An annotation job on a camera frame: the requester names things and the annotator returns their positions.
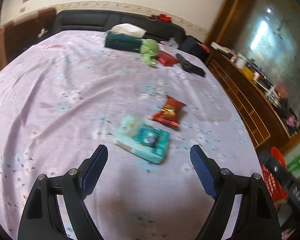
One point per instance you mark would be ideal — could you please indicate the green crumpled cloth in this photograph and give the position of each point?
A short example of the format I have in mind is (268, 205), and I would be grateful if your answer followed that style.
(149, 51)

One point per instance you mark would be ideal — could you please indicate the wooden sideboard cabinet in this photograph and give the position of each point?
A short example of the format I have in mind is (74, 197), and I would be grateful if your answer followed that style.
(267, 125)

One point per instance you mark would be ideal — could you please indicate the red plastic basket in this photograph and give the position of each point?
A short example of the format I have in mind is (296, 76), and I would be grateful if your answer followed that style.
(272, 164)

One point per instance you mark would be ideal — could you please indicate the yellow box on sideboard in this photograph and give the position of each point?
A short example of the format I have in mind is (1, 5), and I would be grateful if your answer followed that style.
(248, 73)

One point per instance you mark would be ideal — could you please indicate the white cup on sideboard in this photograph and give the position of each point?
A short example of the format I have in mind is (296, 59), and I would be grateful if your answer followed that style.
(241, 61)

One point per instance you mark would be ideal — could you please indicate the purple floral tablecloth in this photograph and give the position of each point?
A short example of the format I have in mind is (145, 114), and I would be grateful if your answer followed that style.
(68, 94)

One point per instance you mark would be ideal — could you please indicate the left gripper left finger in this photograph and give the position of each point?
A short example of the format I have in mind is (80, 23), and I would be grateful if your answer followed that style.
(54, 200)

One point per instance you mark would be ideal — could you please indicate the red snack packet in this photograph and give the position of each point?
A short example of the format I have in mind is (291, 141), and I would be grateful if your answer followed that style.
(169, 113)

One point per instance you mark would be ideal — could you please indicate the brown armchair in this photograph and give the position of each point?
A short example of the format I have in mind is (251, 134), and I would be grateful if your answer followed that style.
(22, 32)

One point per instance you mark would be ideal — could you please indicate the dark green tissue box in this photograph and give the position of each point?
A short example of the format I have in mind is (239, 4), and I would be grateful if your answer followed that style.
(125, 37)

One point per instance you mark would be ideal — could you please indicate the teal tissue pack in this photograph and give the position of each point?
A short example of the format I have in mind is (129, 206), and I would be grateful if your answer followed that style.
(138, 137)

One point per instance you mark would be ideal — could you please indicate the red item on sofa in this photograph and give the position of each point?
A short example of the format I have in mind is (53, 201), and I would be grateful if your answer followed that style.
(161, 17)

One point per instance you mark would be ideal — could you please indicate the red flat pouch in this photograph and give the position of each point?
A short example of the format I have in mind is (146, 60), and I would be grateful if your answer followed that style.
(166, 59)

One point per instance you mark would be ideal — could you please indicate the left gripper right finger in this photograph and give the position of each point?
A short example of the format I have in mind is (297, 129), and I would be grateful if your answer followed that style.
(256, 218)

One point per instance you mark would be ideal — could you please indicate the black leather sofa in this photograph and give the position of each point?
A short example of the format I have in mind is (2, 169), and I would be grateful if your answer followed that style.
(104, 20)

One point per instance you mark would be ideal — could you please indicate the clear plastic wrapper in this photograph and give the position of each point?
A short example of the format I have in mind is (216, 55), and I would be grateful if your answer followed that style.
(170, 43)

